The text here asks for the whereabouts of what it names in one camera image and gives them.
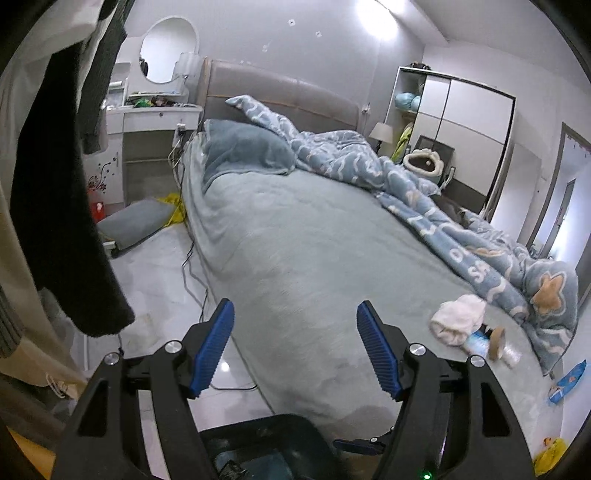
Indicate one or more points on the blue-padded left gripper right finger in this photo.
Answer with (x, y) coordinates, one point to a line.
(455, 420)

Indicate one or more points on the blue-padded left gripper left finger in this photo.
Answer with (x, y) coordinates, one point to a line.
(103, 438)

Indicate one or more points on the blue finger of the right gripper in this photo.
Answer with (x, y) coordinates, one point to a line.
(360, 446)

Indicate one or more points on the blue tissue pack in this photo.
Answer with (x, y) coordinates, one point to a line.
(477, 344)

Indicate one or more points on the white socks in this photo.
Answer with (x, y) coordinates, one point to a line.
(455, 321)

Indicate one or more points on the clear plastic wrapper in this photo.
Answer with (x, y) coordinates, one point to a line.
(510, 355)

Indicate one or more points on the cardboard tape roll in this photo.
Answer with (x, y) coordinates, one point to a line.
(497, 342)

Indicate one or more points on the black trash bin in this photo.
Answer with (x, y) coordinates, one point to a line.
(277, 447)

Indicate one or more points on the yellow item on floor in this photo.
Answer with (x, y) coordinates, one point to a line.
(548, 457)

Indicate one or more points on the beige hanging garment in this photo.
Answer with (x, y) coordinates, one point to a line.
(31, 349)

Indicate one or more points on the blue snack wrapper on floor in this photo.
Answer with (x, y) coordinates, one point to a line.
(567, 383)

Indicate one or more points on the grey floor cushion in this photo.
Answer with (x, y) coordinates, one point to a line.
(132, 224)

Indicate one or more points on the yellow bag by bed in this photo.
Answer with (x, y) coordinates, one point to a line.
(178, 212)

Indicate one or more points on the grey-green sheeted bed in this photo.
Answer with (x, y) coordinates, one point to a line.
(297, 254)

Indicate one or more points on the blue patterned fleece blanket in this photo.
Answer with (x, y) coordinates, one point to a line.
(541, 295)

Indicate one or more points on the red container on floor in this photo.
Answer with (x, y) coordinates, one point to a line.
(98, 211)

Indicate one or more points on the black hanging garment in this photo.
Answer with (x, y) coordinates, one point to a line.
(50, 209)

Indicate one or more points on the blue-grey pillow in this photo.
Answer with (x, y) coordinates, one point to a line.
(235, 148)

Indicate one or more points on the grey room door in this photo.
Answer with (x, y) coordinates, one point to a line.
(562, 230)

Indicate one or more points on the white dressing table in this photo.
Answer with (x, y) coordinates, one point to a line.
(134, 164)

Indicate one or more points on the white flower cat bed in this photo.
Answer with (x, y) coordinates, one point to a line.
(425, 163)

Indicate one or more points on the grey padded headboard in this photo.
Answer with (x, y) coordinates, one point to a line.
(309, 107)

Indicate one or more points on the white bedside lamp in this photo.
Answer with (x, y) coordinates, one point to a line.
(383, 134)

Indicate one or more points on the white wardrobe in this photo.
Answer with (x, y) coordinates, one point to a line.
(472, 121)

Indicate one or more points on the round wall mirror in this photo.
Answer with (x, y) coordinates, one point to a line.
(165, 48)

